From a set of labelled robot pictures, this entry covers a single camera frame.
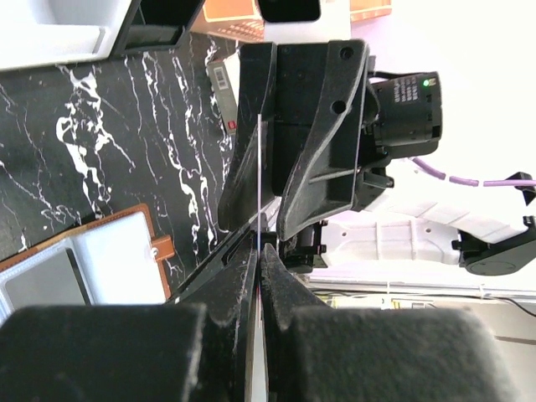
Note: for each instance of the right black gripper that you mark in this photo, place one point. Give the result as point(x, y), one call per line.
point(327, 158)

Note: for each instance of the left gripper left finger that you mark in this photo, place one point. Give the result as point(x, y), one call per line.
point(196, 347)

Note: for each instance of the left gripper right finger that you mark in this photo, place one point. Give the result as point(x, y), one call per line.
point(319, 353)

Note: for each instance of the brown leather card holder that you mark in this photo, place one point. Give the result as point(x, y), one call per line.
point(120, 258)

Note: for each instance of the white phone box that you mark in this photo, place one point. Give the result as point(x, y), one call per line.
point(224, 75)

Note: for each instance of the orange mesh file organizer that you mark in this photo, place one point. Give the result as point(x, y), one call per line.
point(241, 19)

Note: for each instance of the white plastic bin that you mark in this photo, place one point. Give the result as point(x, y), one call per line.
point(38, 33)

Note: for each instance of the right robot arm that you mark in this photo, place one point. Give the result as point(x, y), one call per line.
point(483, 227)

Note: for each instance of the aluminium frame rail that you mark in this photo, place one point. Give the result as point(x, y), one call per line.
point(478, 291)

